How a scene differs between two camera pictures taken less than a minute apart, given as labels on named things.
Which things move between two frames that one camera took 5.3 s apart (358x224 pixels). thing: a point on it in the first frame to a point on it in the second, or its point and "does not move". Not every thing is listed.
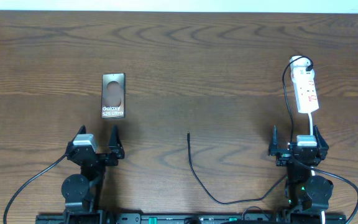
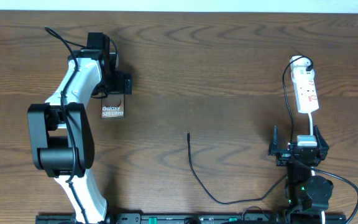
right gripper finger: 322,147 does not move
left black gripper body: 106,162 to 117,87
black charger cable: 292,132 does not move
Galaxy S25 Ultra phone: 113,96 does not move
